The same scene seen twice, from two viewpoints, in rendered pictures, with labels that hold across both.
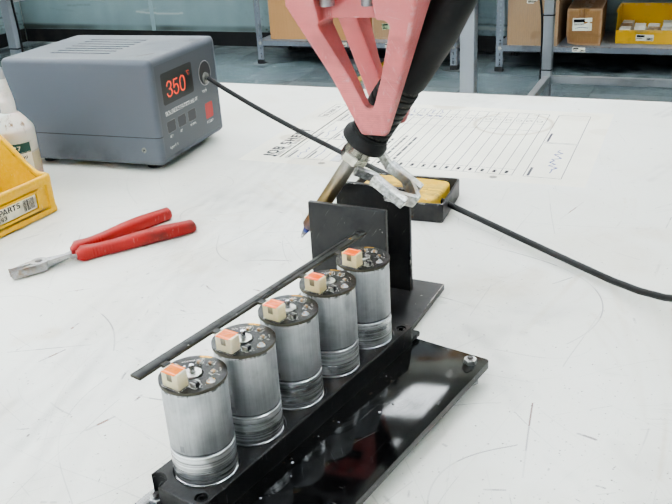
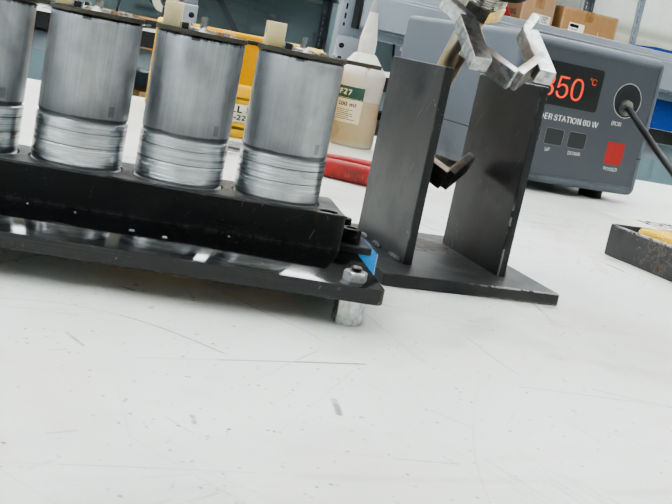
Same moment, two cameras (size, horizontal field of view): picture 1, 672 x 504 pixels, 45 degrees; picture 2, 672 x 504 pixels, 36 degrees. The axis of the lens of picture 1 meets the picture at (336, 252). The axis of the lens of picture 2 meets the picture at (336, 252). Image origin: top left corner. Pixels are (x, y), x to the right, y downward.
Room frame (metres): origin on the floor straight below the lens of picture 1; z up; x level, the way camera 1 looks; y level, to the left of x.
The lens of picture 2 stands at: (0.14, -0.22, 0.82)
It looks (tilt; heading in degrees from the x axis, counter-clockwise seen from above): 11 degrees down; 42
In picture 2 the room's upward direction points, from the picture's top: 11 degrees clockwise
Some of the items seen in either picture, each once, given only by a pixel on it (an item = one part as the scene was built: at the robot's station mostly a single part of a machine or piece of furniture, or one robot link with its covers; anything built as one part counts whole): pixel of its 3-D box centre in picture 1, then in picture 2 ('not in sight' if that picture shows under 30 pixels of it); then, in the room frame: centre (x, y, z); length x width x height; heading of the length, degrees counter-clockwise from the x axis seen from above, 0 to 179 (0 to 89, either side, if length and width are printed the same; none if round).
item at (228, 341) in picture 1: (229, 340); not in sight; (0.27, 0.04, 0.82); 0.01 x 0.01 x 0.01; 53
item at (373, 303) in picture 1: (365, 304); (286, 138); (0.34, -0.01, 0.79); 0.02 x 0.02 x 0.05
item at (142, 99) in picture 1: (118, 99); (515, 105); (0.75, 0.19, 0.80); 0.15 x 0.12 x 0.10; 69
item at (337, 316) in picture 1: (330, 330); (187, 120); (0.32, 0.00, 0.79); 0.02 x 0.02 x 0.05
